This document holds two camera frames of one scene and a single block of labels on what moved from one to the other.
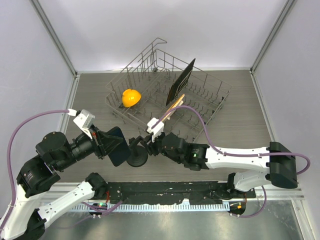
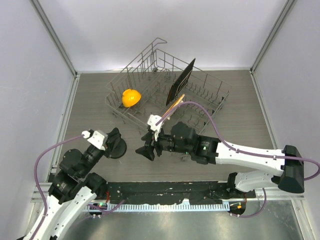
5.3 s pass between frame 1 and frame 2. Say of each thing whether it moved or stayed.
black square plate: stayed
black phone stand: moved
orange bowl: stayed
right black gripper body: stayed
